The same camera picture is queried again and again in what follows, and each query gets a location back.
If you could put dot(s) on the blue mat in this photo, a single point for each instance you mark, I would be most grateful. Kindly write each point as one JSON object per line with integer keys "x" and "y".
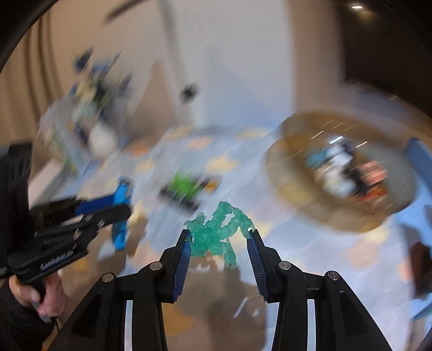
{"x": 420, "y": 155}

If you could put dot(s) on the bright green toy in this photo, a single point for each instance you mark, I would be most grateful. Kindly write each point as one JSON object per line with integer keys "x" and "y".
{"x": 182, "y": 184}

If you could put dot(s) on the white vase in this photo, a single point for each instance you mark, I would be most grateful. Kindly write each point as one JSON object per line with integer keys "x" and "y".
{"x": 101, "y": 138}

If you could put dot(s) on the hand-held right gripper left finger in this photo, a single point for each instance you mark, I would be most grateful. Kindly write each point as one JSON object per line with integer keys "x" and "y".
{"x": 182, "y": 266}

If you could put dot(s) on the patterned tablecloth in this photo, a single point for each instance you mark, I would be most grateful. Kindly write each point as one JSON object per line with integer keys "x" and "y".
{"x": 303, "y": 270}

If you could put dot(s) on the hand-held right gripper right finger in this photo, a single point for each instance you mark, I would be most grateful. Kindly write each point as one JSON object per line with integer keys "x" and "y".
{"x": 258, "y": 270}

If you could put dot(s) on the person's left forearm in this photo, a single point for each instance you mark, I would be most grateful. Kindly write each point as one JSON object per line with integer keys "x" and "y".
{"x": 13, "y": 327}

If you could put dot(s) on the blue rectangular box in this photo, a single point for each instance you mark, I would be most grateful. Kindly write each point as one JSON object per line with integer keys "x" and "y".
{"x": 121, "y": 192}

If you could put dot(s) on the dark brown object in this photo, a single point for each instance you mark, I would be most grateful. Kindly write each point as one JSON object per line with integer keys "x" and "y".
{"x": 420, "y": 266}

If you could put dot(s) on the white charger plug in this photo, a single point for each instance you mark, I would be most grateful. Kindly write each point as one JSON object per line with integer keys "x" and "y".
{"x": 342, "y": 157}

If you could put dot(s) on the dark television screen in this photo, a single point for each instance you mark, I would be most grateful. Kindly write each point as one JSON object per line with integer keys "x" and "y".
{"x": 388, "y": 40}

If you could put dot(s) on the beige curtain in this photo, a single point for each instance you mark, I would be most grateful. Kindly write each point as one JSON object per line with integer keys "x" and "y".
{"x": 33, "y": 67}

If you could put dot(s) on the teal translucent toy figure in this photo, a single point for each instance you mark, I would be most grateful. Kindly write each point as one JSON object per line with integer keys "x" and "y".
{"x": 211, "y": 233}

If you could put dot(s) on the colourful box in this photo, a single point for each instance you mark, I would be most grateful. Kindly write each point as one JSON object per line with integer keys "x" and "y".
{"x": 57, "y": 135}

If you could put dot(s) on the green and black toy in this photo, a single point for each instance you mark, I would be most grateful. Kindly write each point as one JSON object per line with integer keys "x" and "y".
{"x": 202, "y": 194}

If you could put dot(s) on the pink case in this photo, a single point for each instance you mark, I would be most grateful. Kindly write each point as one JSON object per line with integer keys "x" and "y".
{"x": 369, "y": 172}

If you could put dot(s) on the person's left hand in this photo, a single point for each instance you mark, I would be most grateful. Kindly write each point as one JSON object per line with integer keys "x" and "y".
{"x": 50, "y": 300}

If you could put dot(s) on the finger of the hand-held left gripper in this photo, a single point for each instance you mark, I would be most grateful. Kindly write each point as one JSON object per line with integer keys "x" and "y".
{"x": 67, "y": 207}
{"x": 101, "y": 219}

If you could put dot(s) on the tan glass bowl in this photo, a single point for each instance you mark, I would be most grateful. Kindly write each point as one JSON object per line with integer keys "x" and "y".
{"x": 290, "y": 162}

